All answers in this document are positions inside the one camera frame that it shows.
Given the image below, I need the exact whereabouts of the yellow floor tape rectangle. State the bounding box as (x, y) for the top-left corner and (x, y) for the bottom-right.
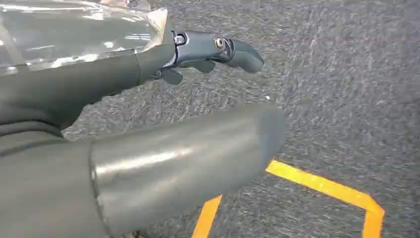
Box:
(191, 160), (385, 238)

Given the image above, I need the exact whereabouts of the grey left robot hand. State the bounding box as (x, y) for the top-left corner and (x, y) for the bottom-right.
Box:
(0, 30), (287, 238)

